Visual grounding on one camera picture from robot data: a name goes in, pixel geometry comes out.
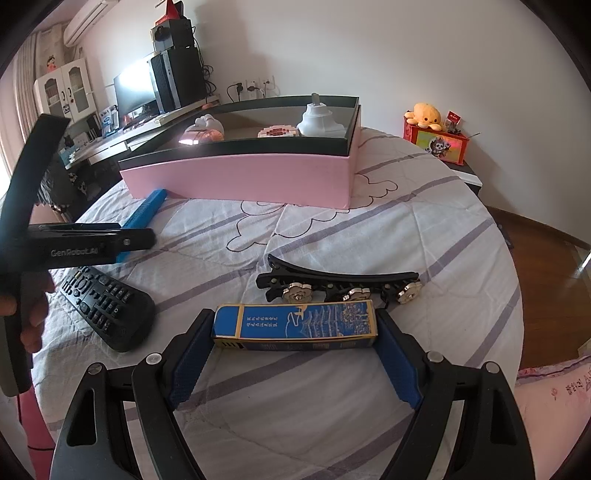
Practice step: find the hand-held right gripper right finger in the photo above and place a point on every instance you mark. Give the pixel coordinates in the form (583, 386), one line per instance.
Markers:
(399, 364)

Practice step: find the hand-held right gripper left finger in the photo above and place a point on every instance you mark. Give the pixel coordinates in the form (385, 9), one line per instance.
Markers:
(187, 364)

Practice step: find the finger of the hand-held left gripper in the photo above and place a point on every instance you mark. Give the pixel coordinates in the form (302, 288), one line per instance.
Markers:
(136, 239)
(78, 227)

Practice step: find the blue rectangular box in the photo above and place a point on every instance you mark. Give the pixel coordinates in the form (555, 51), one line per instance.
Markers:
(295, 325)

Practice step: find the pink storage box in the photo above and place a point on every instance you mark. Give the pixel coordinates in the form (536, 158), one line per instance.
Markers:
(240, 177)

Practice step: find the pink building block figure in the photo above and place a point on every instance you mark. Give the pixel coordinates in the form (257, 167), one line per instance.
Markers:
(205, 131)

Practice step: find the white silver astronaut figure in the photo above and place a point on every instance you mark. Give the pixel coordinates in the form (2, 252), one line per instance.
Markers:
(318, 120)

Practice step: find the person's left hand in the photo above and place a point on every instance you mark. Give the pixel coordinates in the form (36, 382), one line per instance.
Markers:
(34, 323)

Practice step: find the blue comb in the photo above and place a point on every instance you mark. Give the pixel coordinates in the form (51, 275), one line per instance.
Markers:
(147, 207)

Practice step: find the black office chair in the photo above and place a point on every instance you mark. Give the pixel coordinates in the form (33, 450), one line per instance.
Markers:
(69, 189)

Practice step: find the black remote control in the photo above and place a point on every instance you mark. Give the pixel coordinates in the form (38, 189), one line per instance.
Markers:
(108, 309)

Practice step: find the beige curtain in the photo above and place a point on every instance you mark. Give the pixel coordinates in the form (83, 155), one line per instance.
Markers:
(27, 92)

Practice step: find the white glass door cabinet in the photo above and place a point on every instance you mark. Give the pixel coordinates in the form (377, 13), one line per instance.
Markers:
(64, 92)

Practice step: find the black flowered hair clip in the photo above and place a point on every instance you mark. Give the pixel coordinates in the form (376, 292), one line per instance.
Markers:
(341, 279)

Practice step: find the white desk with drawers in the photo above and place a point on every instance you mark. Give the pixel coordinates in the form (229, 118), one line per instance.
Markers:
(138, 134)

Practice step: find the black computer monitor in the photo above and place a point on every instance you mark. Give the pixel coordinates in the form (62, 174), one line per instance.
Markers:
(134, 90)

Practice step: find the white striped bed sheet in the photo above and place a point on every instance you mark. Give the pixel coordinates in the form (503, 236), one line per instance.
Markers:
(323, 240)

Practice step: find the black computer tower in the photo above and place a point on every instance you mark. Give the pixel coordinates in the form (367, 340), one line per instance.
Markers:
(178, 81)

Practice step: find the pink pillow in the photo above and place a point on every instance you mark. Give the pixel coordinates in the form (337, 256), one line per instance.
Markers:
(558, 406)

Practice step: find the white air conditioner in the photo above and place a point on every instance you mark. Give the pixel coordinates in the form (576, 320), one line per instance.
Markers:
(87, 23)

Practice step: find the pink white block toy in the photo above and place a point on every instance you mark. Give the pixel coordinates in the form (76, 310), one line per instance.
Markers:
(279, 131)

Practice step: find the black top low cabinet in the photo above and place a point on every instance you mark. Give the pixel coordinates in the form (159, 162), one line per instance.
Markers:
(466, 173)

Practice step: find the red storage crate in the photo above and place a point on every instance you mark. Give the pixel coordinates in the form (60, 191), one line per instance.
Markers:
(436, 143)

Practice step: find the orange octopus plush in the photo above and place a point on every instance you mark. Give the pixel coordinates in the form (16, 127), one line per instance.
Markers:
(425, 115)

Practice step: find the small red card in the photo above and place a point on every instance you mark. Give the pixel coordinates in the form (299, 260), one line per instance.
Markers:
(453, 116)

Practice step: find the white wall sockets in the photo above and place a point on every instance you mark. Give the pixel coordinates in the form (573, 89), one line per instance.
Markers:
(251, 86)

